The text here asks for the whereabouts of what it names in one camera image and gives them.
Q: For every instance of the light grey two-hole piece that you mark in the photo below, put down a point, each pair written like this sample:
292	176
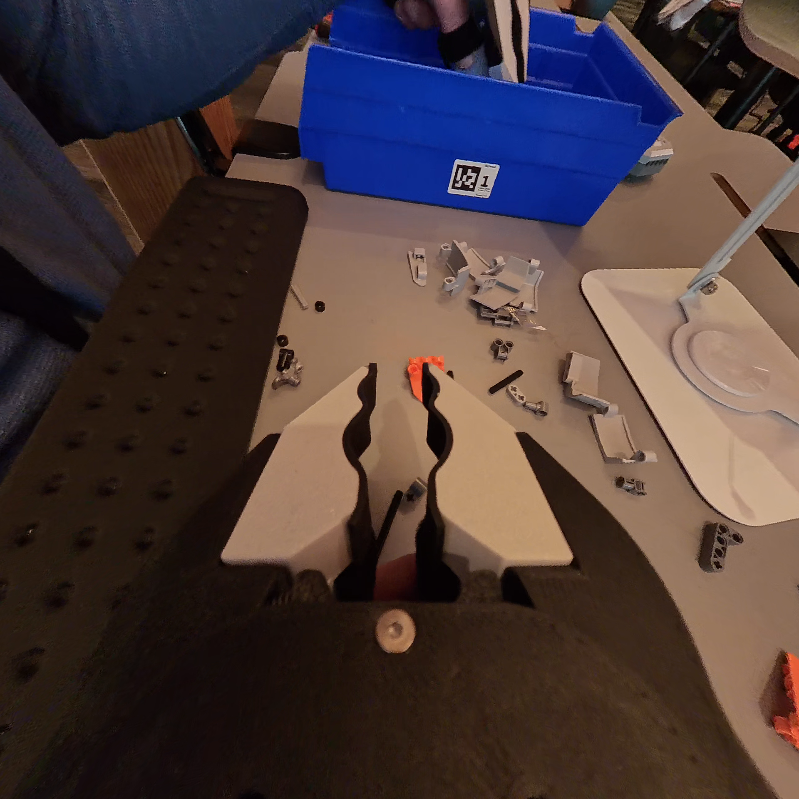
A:
516	393

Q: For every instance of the dark grey connector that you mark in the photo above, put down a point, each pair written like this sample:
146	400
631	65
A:
538	407
413	496
501	349

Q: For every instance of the orange wedge plate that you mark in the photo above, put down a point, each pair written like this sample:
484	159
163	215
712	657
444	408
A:
415	374

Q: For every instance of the light grey hinged panel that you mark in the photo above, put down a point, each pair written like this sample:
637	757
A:
493	268
518	281

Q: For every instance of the black connector with grey pin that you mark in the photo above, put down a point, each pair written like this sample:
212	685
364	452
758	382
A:
630	485

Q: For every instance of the person's left forearm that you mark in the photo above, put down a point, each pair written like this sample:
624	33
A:
156	56

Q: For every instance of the grey panel with black curve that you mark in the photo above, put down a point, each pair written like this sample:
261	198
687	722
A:
459	262

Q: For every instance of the light grey stick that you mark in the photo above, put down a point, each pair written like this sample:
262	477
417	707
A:
299	296

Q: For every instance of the dark grey frame piece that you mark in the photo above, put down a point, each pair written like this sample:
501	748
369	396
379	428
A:
499	318

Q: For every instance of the grey curved panel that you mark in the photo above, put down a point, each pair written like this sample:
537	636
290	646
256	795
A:
615	437

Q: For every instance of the person's blue clothing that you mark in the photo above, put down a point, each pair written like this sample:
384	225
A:
50	218

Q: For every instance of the clear bag of small parts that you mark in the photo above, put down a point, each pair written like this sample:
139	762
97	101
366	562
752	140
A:
530	321

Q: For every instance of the grey toy motor block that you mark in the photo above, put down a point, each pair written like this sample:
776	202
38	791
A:
652	159

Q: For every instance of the grey block panel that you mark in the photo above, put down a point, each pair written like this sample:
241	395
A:
583	374

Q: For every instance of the dark grey beam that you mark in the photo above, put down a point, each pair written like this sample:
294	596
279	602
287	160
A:
715	555

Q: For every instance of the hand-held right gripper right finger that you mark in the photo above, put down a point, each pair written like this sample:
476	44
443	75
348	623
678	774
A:
505	499

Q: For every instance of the person's right hand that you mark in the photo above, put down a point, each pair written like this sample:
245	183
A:
396	580

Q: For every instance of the wooden cabinet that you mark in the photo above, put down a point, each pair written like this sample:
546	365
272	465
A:
137	175

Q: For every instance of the light grey flat panel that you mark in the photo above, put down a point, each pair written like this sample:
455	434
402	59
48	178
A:
419	271

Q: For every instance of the black studded mat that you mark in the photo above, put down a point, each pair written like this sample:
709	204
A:
156	374

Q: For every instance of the orange brick with holes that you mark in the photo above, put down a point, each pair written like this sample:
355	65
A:
789	699

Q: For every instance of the dark rounded pad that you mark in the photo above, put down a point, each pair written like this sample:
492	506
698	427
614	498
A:
268	140

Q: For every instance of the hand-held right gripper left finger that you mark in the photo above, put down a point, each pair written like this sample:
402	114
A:
293	499

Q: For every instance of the person's left hand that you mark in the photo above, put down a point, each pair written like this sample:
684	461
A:
431	12

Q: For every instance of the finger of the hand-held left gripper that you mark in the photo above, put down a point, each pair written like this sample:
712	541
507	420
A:
523	43
499	37

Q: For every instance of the blue storage bin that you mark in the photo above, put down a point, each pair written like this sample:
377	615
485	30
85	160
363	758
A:
406	125

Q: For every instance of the short black axle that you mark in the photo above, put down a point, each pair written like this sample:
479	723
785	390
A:
505	382

